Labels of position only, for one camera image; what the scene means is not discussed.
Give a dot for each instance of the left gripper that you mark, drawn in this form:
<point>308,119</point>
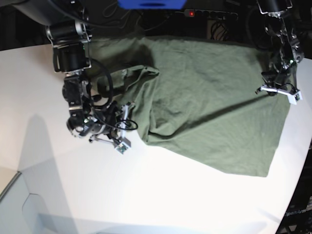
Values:
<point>278,81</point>

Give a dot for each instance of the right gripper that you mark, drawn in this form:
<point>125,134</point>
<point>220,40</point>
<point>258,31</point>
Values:
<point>113,123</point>

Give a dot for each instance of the green t-shirt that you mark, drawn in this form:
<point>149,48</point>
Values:
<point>197,98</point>

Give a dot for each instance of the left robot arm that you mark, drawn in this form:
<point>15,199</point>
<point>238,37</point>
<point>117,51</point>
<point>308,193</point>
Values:
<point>287,52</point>

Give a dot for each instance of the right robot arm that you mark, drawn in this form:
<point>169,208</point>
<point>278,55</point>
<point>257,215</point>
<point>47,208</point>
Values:
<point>67,27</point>

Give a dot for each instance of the black power strip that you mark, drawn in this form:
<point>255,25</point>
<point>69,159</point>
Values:
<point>210,14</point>

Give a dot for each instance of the blue box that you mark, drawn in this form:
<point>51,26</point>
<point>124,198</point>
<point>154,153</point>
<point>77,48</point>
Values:
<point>151,4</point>

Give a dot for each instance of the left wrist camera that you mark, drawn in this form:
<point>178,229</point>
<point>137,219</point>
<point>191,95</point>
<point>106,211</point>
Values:
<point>294,98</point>

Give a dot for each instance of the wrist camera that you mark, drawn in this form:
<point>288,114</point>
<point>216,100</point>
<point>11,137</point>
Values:
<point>294,98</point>
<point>122,145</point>

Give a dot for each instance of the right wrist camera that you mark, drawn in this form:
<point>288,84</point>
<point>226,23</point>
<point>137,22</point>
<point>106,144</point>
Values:
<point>122,145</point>

